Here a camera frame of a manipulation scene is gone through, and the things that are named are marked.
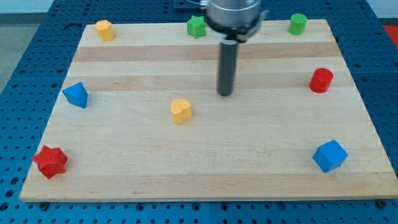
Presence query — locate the blue triangle block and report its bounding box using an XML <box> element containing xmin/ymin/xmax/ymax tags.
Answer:
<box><xmin>62</xmin><ymin>82</ymin><xmax>88</xmax><ymax>108</ymax></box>

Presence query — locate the yellow hexagon block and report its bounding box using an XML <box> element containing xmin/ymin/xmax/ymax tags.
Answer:
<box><xmin>95</xmin><ymin>20</ymin><xmax>115</xmax><ymax>41</ymax></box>

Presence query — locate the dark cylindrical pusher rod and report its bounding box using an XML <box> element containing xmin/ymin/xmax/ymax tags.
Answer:
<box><xmin>217</xmin><ymin>40</ymin><xmax>238</xmax><ymax>96</ymax></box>

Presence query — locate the green cylinder block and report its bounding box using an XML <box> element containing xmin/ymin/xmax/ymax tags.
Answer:
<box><xmin>288</xmin><ymin>13</ymin><xmax>307</xmax><ymax>35</ymax></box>

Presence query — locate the red star block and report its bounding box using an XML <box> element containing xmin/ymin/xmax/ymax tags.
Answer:
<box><xmin>32</xmin><ymin>146</ymin><xmax>68</xmax><ymax>179</ymax></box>

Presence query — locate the wooden board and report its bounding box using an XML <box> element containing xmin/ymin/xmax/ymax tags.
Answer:
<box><xmin>20</xmin><ymin>19</ymin><xmax>397</xmax><ymax>202</ymax></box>

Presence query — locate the green star block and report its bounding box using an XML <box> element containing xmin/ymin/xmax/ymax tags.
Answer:
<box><xmin>187</xmin><ymin>16</ymin><xmax>206</xmax><ymax>39</ymax></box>

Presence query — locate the red cylinder block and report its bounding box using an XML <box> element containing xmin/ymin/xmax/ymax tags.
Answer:
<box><xmin>309</xmin><ymin>68</ymin><xmax>334</xmax><ymax>93</ymax></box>

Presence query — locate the blue cube block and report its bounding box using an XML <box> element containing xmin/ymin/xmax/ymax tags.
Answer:
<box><xmin>313</xmin><ymin>140</ymin><xmax>348</xmax><ymax>173</ymax></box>

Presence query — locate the yellow heart block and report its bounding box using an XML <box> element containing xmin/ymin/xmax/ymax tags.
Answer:
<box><xmin>170</xmin><ymin>99</ymin><xmax>192</xmax><ymax>124</ymax></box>

